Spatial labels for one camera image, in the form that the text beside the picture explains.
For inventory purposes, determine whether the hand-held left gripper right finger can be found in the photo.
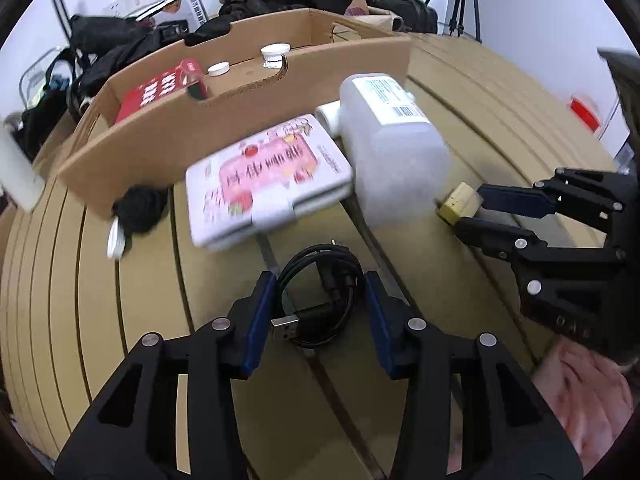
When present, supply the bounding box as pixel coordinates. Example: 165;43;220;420
362;270;585;480

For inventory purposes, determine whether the translucent plastic bottle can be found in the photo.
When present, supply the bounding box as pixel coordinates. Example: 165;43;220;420
339;74;453;231

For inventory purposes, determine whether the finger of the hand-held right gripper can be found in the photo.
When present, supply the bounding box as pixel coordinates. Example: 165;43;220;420
476;166;635;234
452;215;629;329

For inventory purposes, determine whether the black bag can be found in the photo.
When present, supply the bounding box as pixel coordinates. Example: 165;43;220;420
20;85;76;161

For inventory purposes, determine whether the brown paper bag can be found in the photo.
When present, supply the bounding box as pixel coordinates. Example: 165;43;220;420
345;0;401;31

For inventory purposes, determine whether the metal folding cart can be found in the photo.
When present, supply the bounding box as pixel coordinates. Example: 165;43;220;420
19;0;81;111

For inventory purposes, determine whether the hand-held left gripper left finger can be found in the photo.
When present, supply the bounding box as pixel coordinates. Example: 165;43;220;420
54;270;279;480

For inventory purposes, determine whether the pink printed wipes pack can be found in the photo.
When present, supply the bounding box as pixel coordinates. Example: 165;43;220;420
185;113;355;252

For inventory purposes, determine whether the red object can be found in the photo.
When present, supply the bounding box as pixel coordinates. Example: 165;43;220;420
570;94;602;134

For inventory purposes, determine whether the black usb cable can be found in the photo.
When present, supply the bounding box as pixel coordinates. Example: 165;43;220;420
271;243;367;349

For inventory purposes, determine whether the black cloth with white tag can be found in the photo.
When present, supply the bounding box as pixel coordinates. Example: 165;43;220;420
106;185;169;261

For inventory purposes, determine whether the red printed box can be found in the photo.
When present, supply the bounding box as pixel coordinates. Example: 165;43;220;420
115;58;208;126

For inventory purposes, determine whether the black backpack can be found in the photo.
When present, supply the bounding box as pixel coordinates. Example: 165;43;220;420
360;0;441;35

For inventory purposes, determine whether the black tripod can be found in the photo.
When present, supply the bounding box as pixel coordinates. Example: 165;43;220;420
425;0;483;43

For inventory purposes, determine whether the yellow block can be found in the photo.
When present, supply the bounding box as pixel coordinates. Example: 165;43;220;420
436;182;485;225

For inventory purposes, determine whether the wide white jar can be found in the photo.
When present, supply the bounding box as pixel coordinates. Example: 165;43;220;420
260;43;292;69

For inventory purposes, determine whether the cardboard box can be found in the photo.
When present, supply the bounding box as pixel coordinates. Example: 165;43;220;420
57;7;413;221

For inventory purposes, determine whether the printed appliance box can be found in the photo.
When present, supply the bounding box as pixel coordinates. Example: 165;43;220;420
135;0;208;36

